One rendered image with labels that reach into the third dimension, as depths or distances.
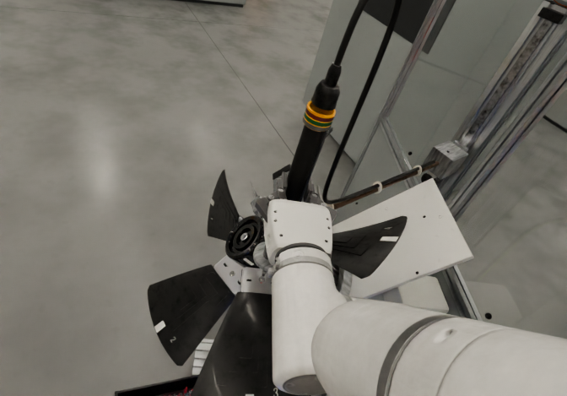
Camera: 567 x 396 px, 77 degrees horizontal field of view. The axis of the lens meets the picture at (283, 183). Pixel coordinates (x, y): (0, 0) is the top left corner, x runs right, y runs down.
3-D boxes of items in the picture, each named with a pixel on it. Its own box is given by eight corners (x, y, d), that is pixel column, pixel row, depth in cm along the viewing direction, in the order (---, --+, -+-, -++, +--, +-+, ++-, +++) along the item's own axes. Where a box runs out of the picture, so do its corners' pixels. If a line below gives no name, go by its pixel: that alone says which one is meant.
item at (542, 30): (419, 195, 124) (547, 6, 84) (431, 204, 121) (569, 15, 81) (414, 197, 122) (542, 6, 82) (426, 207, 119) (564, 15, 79)
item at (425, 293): (419, 284, 135) (434, 268, 128) (434, 327, 123) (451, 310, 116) (377, 280, 132) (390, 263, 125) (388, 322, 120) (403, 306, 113)
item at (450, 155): (438, 159, 113) (453, 137, 108) (456, 173, 110) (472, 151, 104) (420, 166, 107) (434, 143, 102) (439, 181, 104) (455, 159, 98)
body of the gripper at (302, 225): (260, 278, 52) (261, 219, 60) (327, 285, 54) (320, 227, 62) (271, 246, 47) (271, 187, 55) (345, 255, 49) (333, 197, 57)
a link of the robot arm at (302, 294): (349, 268, 47) (281, 257, 45) (370, 376, 37) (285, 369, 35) (326, 301, 52) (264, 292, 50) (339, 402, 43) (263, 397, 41)
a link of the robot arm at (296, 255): (262, 293, 51) (262, 274, 53) (322, 299, 52) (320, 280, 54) (276, 257, 45) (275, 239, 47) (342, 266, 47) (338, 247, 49)
